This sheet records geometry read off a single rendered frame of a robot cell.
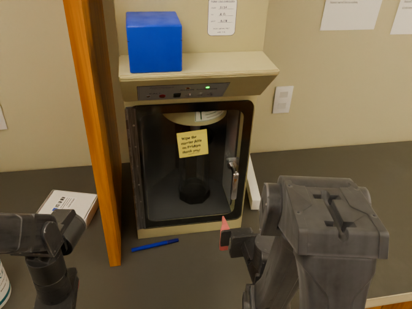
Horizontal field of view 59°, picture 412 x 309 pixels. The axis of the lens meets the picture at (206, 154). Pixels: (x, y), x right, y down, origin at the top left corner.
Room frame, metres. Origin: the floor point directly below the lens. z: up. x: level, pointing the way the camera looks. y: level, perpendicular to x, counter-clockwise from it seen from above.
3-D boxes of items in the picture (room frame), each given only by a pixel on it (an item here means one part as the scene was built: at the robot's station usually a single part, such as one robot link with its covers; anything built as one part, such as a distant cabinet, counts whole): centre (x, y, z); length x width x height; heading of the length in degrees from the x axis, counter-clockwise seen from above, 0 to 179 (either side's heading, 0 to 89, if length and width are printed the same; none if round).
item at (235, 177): (0.77, -0.08, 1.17); 0.05 x 0.03 x 0.10; 11
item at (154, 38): (0.72, 0.11, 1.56); 0.10 x 0.10 x 0.09; 12
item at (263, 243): (0.46, -0.13, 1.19); 0.12 x 0.09 x 0.11; 179
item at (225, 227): (0.61, -0.07, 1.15); 0.09 x 0.07 x 0.07; 12
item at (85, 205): (0.86, 0.43, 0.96); 0.16 x 0.12 x 0.04; 85
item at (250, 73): (0.73, 0.03, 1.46); 0.32 x 0.11 x 0.10; 102
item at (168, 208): (0.78, 0.04, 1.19); 0.30 x 0.01 x 0.40; 101
